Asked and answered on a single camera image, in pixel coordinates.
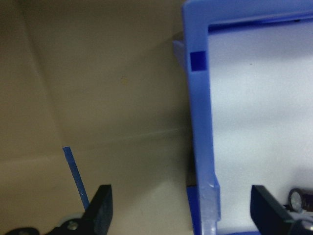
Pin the blue plastic storage bin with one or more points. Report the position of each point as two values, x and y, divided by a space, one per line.
200 110

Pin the white foam bin liner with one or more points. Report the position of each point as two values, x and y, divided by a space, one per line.
256 110

